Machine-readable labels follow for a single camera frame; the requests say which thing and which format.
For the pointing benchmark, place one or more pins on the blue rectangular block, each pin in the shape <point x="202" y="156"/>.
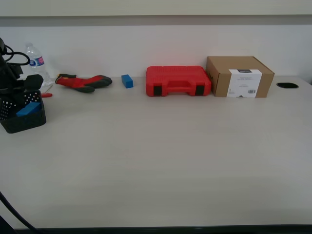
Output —
<point x="127" y="81"/>
<point x="28" y="109"/>

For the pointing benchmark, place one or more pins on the black perforated plastic basket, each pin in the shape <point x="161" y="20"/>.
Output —
<point x="29" y="120"/>

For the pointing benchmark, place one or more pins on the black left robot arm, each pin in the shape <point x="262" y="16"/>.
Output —
<point x="7" y="73"/>

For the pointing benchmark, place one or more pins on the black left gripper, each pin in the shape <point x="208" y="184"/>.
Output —
<point x="33" y="82"/>

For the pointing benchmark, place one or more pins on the red and black work glove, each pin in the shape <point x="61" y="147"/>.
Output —
<point x="83" y="81"/>

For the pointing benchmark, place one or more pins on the clear plastic water bottle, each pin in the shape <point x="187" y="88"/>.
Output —
<point x="36" y="62"/>

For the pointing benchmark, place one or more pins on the brown cardboard box white label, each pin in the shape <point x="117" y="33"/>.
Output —
<point x="240" y="76"/>

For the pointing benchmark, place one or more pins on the red plastic tool case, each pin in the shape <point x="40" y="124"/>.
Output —
<point x="178" y="80"/>

